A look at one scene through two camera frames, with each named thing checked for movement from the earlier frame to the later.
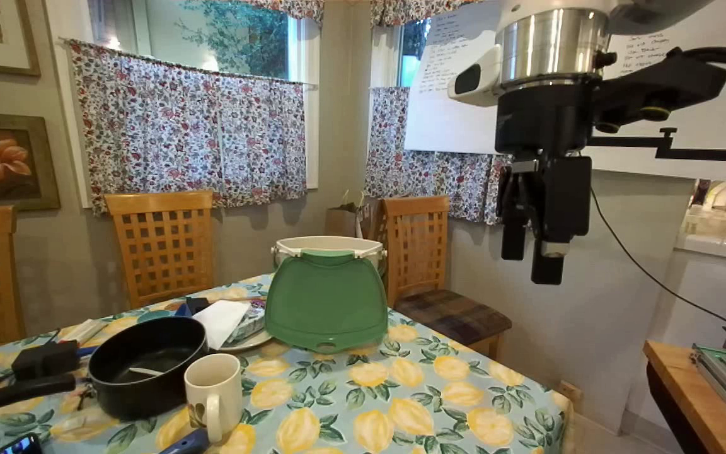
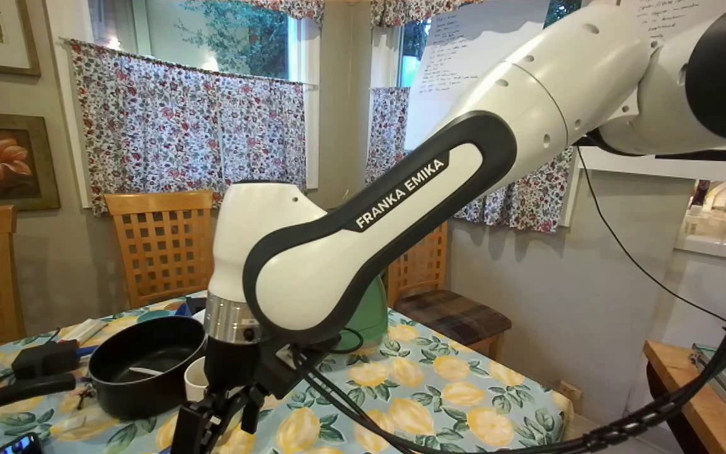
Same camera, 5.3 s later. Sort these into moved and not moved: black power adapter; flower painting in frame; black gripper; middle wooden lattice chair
Moved: black gripper
Not moved: middle wooden lattice chair; black power adapter; flower painting in frame
